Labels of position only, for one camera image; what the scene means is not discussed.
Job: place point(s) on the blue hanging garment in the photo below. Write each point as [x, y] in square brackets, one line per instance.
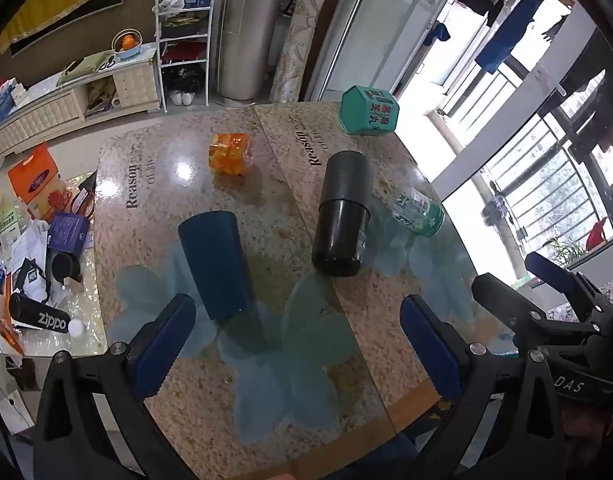
[511, 25]

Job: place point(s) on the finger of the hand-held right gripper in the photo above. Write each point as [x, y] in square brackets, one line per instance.
[506, 305]
[554, 275]

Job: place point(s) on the pearly side table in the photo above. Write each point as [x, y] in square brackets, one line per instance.
[84, 300]

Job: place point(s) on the white plastic bag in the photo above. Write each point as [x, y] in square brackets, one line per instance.
[170, 5]

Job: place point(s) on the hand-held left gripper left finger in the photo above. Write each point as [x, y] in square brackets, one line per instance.
[164, 345]

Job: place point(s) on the orange plastic container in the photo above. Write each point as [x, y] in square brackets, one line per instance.
[230, 154]

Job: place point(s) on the black mug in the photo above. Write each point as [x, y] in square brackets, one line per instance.
[64, 267]

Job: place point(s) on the green hexagonal tin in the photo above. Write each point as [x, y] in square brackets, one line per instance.
[369, 110]

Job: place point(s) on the white metal rack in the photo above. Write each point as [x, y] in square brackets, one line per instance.
[182, 50]

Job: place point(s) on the dark blue small box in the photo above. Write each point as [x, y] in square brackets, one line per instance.
[69, 232]

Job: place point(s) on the black thermos cup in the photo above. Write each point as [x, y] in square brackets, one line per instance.
[342, 215]

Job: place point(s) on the dark blue cup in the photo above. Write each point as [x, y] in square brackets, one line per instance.
[217, 265]

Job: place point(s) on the patterned beige curtain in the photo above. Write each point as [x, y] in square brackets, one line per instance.
[306, 35]

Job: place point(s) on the white shoes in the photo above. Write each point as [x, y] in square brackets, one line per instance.
[181, 98]

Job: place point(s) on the bowl of oranges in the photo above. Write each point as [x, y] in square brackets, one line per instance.
[126, 44]

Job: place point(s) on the white tv cabinet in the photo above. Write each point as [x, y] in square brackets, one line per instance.
[61, 105]

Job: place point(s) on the white round cap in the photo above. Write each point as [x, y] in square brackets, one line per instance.
[76, 328]

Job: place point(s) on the blue hanging socks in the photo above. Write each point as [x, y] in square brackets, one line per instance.
[439, 34]

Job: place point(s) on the orange carton box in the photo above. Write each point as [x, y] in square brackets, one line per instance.
[36, 180]

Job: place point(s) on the pile of papers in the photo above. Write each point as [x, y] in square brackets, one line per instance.
[16, 255]

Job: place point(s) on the green potted plant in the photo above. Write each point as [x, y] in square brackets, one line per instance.
[566, 251]

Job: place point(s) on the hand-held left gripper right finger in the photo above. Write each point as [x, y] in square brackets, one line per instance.
[429, 342]

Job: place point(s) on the silver tower air conditioner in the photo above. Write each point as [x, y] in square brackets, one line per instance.
[249, 35]

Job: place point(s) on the glass sliding door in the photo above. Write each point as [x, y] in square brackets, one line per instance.
[376, 25]

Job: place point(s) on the black cylinder case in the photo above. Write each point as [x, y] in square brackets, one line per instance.
[39, 312]

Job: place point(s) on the green clear plastic bottle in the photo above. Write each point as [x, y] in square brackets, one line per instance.
[419, 212]

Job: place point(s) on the red balcony object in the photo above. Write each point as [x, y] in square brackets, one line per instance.
[599, 234]

